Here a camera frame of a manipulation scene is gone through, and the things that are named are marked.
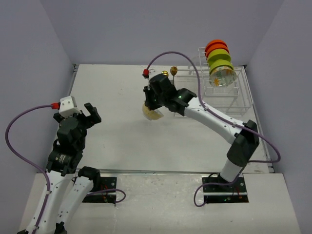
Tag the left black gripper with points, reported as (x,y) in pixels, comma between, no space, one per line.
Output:
(92,119)

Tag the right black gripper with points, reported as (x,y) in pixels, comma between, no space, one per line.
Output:
(149,90)

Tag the blue yellow patterned bowl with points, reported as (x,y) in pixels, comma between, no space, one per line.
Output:
(151,114)

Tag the floral white bowl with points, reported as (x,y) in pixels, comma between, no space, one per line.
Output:
(222,76)

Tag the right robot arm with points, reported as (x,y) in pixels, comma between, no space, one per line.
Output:
(242,136)

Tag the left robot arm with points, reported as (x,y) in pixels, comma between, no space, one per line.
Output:
(56,208)

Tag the gold spoon right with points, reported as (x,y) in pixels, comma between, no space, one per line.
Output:
(173,72)

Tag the green bowl middle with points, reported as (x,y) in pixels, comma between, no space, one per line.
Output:
(214,57)

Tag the green bowl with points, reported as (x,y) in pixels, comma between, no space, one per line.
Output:
(220,63)
(214,57)
(218,53)

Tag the green bowl back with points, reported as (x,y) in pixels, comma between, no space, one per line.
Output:
(218,53)

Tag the green bowl front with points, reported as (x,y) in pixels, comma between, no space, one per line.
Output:
(220,63)

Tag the orange bowl front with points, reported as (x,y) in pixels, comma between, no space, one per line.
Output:
(210,47)

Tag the orange bowl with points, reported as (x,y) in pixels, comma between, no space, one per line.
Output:
(214,42)
(210,47)

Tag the orange bowl back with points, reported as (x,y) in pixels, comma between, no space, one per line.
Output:
(214,42)

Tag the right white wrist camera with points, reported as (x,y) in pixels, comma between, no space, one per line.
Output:
(151,73)

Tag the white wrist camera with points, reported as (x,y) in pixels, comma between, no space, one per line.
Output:
(68,107)
(151,73)

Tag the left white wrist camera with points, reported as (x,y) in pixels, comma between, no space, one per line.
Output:
(68,107)

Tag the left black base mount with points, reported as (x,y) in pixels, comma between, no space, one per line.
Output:
(109,198)

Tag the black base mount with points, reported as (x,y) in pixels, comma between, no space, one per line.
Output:
(109,198)
(236,193)

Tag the white wire dish rack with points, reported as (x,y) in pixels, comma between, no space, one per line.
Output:
(234,100)

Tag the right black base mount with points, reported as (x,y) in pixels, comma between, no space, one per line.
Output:
(236,193)

